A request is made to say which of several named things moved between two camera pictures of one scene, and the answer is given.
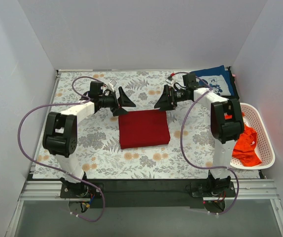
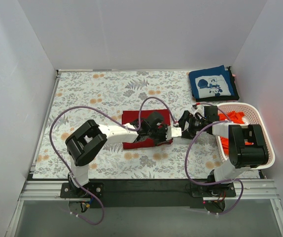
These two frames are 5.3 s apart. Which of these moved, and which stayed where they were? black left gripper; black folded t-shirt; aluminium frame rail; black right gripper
Moved: black right gripper; black left gripper
Stayed: aluminium frame rail; black folded t-shirt
